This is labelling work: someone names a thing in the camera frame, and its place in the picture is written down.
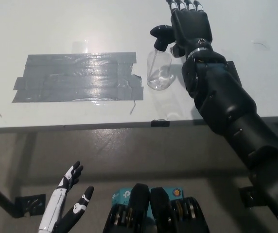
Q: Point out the clear plastic bottle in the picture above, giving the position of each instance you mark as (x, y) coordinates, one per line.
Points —
(159, 72)

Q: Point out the teal cardboard box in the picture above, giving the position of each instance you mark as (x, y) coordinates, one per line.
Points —
(122, 195)

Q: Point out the black table leg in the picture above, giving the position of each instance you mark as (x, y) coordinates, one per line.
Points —
(0, 196)

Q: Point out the black trigger spray lid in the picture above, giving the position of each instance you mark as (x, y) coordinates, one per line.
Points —
(162, 34)

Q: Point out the black robot torso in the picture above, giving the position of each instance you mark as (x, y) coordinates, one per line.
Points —
(161, 211)

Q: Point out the grey duct tape patch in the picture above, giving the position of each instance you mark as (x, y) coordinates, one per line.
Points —
(80, 77)

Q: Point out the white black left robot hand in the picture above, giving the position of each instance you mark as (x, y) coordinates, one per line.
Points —
(54, 208)

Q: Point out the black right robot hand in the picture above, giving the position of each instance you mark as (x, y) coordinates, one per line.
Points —
(192, 29)

